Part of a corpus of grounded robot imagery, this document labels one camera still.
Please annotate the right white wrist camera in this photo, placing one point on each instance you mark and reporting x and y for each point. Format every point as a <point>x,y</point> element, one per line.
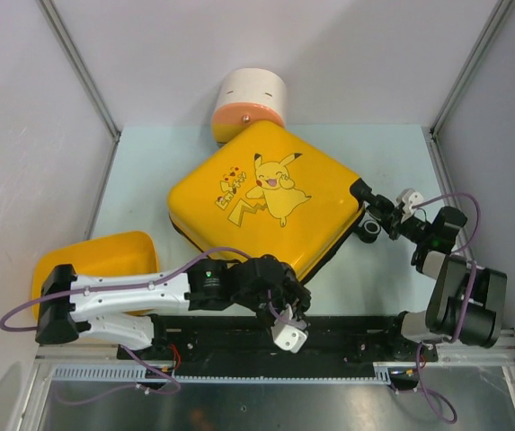
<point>408,202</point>

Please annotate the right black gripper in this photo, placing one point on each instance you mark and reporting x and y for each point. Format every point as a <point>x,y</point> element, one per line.
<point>391,220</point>

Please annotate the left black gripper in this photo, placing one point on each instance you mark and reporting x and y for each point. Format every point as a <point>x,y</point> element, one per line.
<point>296,298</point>

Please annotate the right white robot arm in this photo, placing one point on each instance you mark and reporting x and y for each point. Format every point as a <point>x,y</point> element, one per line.
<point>467,300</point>

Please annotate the yellow Pikachu suitcase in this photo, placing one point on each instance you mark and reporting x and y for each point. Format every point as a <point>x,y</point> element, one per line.
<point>268,191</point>

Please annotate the white slotted cable duct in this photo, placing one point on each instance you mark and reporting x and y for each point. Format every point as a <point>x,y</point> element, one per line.
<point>133,373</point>

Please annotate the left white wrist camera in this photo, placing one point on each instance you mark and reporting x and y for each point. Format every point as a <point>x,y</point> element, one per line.
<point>288,333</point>

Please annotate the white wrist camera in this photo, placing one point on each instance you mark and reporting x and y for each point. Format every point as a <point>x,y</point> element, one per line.
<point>408,202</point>
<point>288,333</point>

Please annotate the pastel round drawer box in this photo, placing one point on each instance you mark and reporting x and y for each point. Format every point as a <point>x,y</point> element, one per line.
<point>248,95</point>

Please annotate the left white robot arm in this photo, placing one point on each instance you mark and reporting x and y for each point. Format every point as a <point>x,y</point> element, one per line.
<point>129,310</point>

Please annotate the yellow plastic basket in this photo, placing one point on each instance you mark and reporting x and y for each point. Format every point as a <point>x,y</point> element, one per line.
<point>118,255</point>

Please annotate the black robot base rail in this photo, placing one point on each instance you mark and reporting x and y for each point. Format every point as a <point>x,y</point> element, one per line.
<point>243,348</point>

